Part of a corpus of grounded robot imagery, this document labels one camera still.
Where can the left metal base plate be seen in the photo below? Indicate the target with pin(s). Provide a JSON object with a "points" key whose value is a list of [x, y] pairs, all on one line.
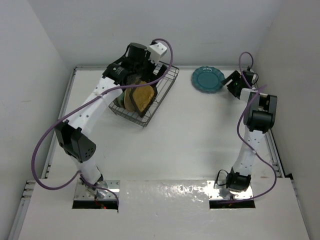
{"points": [[106, 191]]}

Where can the metal base plate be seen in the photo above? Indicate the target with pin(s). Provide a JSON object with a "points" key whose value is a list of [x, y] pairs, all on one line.
{"points": [[217, 191], [106, 191]]}

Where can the tan bird plate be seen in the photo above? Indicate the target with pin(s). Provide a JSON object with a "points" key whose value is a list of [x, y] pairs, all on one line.
{"points": [[128, 105]]}

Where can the black wire dish rack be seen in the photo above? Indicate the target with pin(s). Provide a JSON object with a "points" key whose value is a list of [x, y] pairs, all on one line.
{"points": [[163, 87]]}

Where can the black square amber plate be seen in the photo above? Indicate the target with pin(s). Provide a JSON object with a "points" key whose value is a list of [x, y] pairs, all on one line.
{"points": [[142, 98]]}

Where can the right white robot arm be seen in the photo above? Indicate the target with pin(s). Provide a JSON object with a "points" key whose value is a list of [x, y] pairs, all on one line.
{"points": [[258, 118]]}

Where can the teal scalloped plate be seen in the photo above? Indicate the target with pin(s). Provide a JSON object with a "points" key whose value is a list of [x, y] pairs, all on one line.
{"points": [[207, 79]]}

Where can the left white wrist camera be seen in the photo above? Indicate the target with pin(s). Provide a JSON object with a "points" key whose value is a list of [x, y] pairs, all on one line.
{"points": [[157, 51]]}

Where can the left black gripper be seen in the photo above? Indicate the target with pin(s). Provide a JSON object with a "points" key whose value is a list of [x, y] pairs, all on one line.
{"points": [[150, 77]]}

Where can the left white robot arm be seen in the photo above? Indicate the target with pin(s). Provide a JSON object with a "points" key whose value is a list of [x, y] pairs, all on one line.
{"points": [[131, 76]]}

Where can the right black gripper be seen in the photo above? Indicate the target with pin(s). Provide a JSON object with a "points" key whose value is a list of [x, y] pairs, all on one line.
{"points": [[235, 76]]}

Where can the light blue flower plate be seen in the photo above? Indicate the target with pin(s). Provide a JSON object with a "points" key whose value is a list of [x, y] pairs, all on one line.
{"points": [[121, 99]]}

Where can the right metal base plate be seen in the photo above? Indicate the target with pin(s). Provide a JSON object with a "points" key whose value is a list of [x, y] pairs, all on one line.
{"points": [[217, 191]]}

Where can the beige tree pattern plate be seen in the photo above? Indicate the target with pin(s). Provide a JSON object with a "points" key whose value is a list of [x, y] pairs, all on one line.
{"points": [[116, 102]]}

